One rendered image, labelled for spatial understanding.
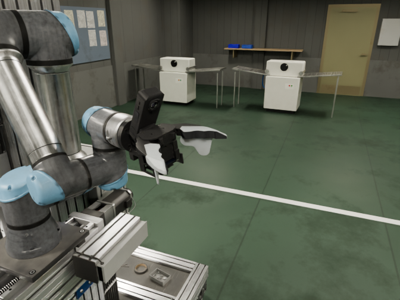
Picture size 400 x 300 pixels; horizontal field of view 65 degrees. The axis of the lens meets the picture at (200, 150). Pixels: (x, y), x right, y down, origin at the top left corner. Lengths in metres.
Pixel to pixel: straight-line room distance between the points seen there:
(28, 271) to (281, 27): 8.66
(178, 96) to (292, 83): 2.50
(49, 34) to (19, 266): 0.62
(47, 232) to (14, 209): 0.12
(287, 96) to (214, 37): 3.64
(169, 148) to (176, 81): 6.62
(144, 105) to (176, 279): 1.78
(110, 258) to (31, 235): 0.25
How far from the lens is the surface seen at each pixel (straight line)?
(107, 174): 0.75
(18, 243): 1.04
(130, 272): 2.33
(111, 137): 0.68
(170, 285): 2.21
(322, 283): 2.67
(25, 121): 0.76
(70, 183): 0.71
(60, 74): 0.94
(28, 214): 0.99
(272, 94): 6.81
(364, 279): 2.82
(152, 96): 0.57
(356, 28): 9.03
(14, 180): 0.98
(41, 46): 0.91
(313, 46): 9.09
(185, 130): 0.59
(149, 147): 0.55
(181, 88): 7.19
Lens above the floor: 1.78
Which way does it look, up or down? 22 degrees down
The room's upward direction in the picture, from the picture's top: straight up
